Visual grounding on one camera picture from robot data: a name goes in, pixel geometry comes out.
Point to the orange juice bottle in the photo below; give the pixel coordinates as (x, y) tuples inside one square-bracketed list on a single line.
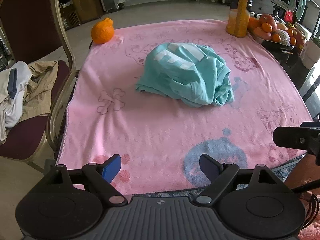
[(238, 17)]

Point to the wooden cabinet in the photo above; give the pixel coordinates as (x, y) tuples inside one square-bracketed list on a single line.
[(86, 3)]

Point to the white plastic container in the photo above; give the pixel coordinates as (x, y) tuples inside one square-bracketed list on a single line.
[(310, 53)]

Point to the green hanging cloth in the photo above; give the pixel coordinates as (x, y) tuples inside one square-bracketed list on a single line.
[(301, 2)]

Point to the maroon chair with gold frame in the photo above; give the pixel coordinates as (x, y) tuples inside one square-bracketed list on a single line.
[(25, 17)]

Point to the beige garment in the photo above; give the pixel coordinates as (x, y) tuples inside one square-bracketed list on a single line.
[(42, 85)]

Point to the pink printed blanket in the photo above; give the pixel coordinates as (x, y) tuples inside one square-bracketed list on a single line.
[(150, 135)]

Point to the white garment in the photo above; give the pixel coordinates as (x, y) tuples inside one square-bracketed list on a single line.
[(15, 97)]

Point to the metal fruit tray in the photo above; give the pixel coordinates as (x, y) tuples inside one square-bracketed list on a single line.
[(275, 45)]

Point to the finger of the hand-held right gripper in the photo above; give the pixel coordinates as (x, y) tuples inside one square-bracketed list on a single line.
[(295, 138)]

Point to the pile of mixed fruit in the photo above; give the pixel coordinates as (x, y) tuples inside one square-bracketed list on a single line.
[(268, 26)]

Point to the bumpy orange citrus fruit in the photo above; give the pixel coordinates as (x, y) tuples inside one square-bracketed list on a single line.
[(102, 32)]

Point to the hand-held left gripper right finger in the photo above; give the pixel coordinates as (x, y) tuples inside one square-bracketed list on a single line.
[(209, 168)]

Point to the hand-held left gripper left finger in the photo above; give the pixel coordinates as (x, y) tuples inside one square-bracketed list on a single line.
[(111, 168)]

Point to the teal t-shirt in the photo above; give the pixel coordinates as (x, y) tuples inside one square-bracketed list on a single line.
[(185, 75)]

